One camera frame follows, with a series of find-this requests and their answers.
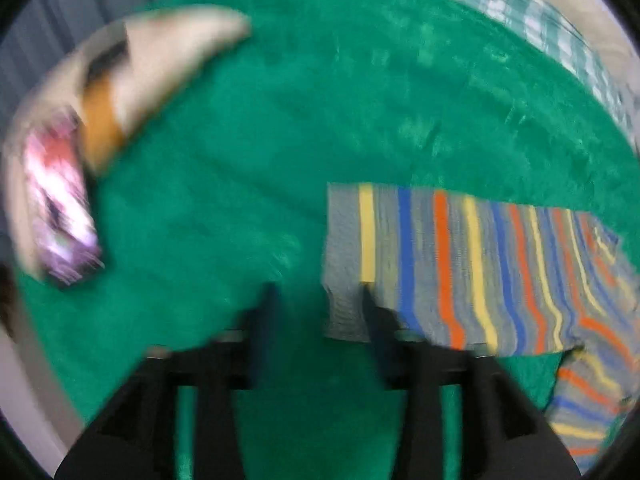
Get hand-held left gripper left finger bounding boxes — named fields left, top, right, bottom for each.
left=54, top=283, right=280, bottom=480

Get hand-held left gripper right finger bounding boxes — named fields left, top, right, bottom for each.
left=361, top=284, right=584, bottom=480

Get striped knit baby pants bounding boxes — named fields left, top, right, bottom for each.
left=322, top=182, right=640, bottom=461

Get green fleece blanket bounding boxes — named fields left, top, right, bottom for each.
left=15, top=0, right=640, bottom=480

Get cream printed garment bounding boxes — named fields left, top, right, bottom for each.
left=0, top=4, right=252, bottom=291

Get green white checked cloth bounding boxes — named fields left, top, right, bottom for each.
left=315, top=0, right=640, bottom=151

